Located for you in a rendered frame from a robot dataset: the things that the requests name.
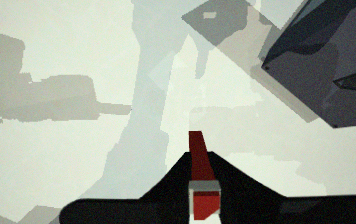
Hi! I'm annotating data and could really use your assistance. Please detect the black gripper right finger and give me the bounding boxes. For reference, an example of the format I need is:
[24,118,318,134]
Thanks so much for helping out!
[207,151,356,224]

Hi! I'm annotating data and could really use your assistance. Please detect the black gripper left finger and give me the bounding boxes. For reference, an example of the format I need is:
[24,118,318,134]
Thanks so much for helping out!
[59,152,192,224]

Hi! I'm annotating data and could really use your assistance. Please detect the red peg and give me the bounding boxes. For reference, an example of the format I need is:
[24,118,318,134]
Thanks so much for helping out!
[188,131,221,220]

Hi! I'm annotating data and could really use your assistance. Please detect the dark grey sloped panel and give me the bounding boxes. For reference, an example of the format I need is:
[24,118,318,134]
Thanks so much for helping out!
[261,0,356,128]

